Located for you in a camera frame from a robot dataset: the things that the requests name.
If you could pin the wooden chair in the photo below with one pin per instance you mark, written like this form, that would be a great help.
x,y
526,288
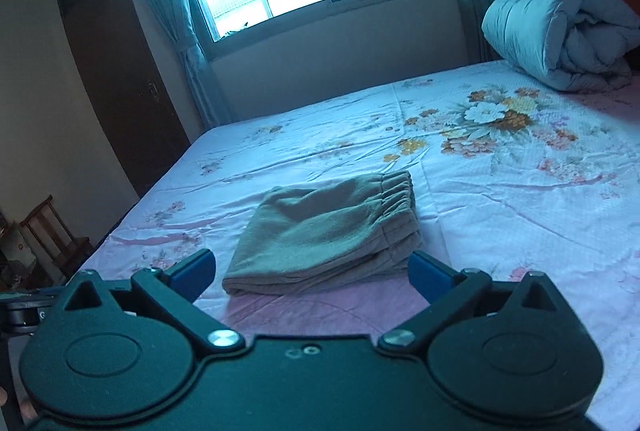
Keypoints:
x,y
55,236

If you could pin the dark wooden door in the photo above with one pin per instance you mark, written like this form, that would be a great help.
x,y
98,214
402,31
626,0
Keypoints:
x,y
115,76

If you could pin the rolled light blue duvet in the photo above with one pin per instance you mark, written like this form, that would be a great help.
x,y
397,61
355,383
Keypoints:
x,y
550,31

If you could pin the bed with floral sheet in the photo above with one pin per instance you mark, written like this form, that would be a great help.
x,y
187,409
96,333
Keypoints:
x,y
500,211

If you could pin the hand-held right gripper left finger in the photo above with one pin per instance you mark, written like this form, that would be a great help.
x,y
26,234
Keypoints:
x,y
192,273

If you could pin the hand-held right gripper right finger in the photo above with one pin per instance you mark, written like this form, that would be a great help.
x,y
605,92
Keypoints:
x,y
427,276

